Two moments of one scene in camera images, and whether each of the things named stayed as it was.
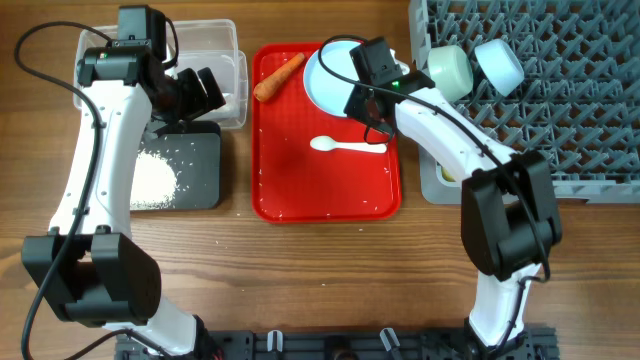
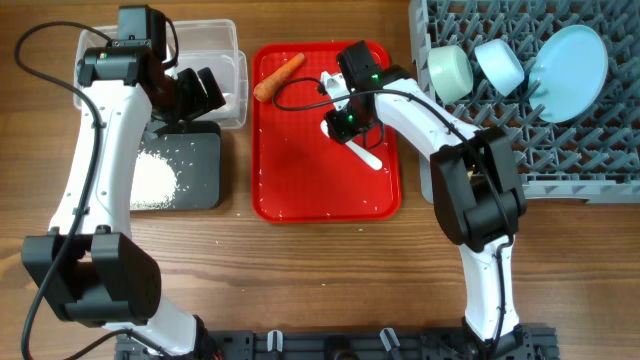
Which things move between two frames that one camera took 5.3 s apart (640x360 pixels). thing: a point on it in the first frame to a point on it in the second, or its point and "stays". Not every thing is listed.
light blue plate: [329, 90] to [568, 74]
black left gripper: [199, 101] stays
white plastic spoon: [327, 144] to [369, 158]
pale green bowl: [451, 70] stays
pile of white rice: [154, 182] stays
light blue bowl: [500, 65] stays
